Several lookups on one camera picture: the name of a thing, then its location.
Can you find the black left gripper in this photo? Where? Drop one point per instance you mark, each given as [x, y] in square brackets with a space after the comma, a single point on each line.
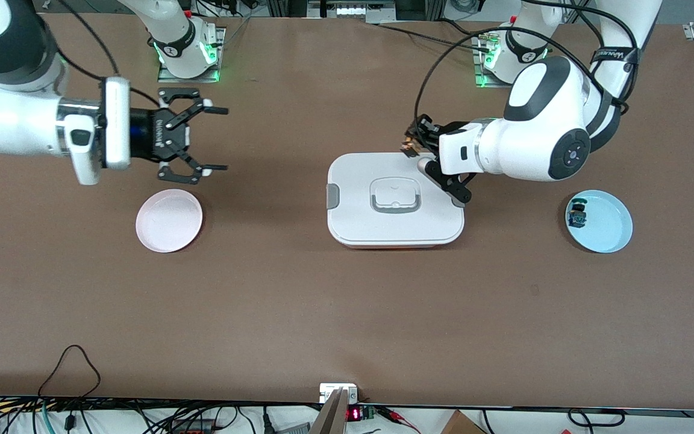
[447, 130]

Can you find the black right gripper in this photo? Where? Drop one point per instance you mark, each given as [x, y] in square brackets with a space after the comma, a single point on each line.
[144, 135]

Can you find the orange switch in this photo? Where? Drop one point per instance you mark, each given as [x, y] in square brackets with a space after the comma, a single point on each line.
[407, 146]

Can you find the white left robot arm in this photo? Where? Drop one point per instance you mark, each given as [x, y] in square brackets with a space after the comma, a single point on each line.
[534, 144]

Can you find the white lunch box grey clips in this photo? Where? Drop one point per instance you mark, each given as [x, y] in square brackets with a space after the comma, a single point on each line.
[395, 229]

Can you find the white round plate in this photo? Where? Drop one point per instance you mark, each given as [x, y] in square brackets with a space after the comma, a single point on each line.
[169, 223]

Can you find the light blue round plate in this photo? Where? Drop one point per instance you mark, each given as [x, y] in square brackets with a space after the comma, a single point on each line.
[606, 226]

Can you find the red digit display module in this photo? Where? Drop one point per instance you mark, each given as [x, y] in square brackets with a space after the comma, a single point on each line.
[359, 414]

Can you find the black power strip red switches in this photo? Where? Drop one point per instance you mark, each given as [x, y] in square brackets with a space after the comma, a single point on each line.
[193, 427]

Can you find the brown cardboard piece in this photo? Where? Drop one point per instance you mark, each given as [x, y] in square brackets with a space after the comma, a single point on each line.
[461, 424]

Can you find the grey slanted beam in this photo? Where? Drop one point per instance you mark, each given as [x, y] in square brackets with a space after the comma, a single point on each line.
[330, 416]

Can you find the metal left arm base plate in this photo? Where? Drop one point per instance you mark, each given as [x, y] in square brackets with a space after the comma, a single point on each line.
[478, 66]

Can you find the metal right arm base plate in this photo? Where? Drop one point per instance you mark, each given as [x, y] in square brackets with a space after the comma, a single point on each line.
[219, 51]

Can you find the blue switch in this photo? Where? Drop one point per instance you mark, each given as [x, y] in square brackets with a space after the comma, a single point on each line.
[578, 215]

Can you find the white table edge bracket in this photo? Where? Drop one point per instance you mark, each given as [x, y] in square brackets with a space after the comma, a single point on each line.
[329, 389]

